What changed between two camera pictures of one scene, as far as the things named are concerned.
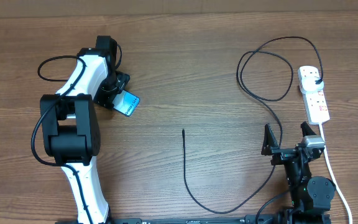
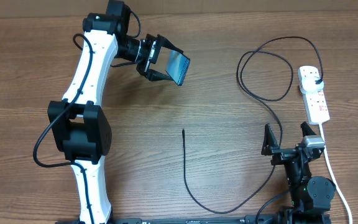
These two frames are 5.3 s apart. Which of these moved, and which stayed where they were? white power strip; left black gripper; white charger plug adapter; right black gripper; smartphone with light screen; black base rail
Moved: smartphone with light screen; left black gripper
Stayed: white charger plug adapter; black base rail; right black gripper; white power strip
